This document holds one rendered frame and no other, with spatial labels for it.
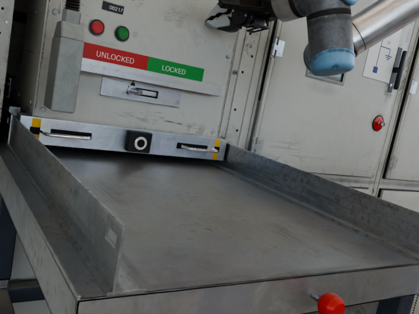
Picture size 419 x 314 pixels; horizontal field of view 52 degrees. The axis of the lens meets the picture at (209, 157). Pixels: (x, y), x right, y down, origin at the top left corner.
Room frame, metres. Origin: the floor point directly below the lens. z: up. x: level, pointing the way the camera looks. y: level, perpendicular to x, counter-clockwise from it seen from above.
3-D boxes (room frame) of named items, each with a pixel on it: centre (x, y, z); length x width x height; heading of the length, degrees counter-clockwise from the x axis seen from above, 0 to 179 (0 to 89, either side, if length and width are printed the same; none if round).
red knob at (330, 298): (0.51, -0.18, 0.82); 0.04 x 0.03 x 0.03; 34
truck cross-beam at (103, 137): (1.07, 0.20, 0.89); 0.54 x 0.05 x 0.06; 124
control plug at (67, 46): (0.88, 0.32, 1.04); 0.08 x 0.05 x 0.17; 34
